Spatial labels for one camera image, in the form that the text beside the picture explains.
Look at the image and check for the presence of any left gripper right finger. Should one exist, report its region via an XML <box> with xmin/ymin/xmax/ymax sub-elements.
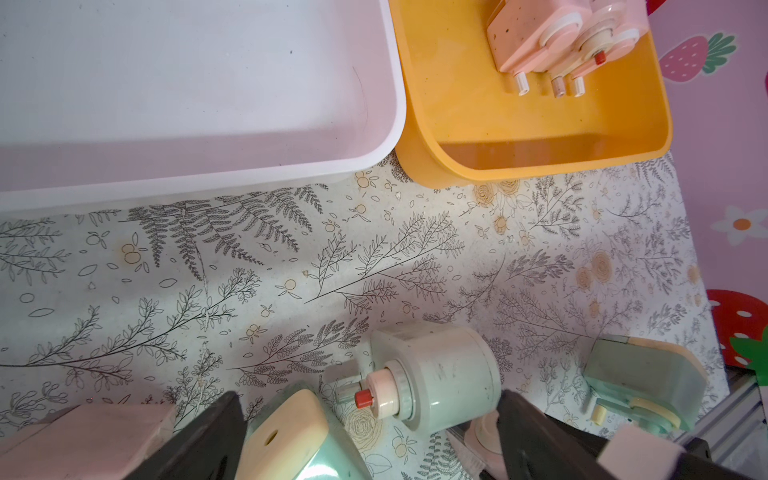
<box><xmin>497</xmin><ymin>390</ymin><xmax>613</xmax><ymax>479</ymax></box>

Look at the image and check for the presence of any white plastic storage tray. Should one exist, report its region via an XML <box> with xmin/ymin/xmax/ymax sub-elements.
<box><xmin>1</xmin><ymin>1</ymin><xmax>406</xmax><ymax>213</ymax></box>

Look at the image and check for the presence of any pink sharpener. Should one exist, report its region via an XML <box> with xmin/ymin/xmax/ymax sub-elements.
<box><xmin>570</xmin><ymin>0</ymin><xmax>650</xmax><ymax>97</ymax></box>
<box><xmin>548</xmin><ymin>0</ymin><xmax>626</xmax><ymax>98</ymax></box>
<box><xmin>486</xmin><ymin>0</ymin><xmax>592</xmax><ymax>96</ymax></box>
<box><xmin>1</xmin><ymin>403</ymin><xmax>176</xmax><ymax>479</ymax></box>
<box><xmin>597</xmin><ymin>424</ymin><xmax>685</xmax><ymax>480</ymax></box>
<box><xmin>464</xmin><ymin>410</ymin><xmax>508</xmax><ymax>480</ymax></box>

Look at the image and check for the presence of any green sharpener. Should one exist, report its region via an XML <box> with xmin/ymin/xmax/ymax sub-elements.
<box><xmin>583</xmin><ymin>336</ymin><xmax>708</xmax><ymax>436</ymax></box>
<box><xmin>333</xmin><ymin>320</ymin><xmax>501</xmax><ymax>435</ymax></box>
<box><xmin>236</xmin><ymin>382</ymin><xmax>372</xmax><ymax>480</ymax></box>

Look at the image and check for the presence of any green sharpener upper middle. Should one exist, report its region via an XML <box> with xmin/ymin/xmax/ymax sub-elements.
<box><xmin>236</xmin><ymin>382</ymin><xmax>372</xmax><ymax>480</ymax></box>

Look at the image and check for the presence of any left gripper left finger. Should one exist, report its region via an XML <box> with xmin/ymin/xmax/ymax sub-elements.
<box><xmin>127</xmin><ymin>391</ymin><xmax>247</xmax><ymax>480</ymax></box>

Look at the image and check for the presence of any yellow plastic storage tray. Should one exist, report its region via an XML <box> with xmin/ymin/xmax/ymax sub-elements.
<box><xmin>390</xmin><ymin>1</ymin><xmax>673</xmax><ymax>189</ymax></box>

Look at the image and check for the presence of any green sharpener top right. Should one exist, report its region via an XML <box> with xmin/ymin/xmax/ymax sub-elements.
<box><xmin>333</xmin><ymin>320</ymin><xmax>501</xmax><ymax>435</ymax></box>

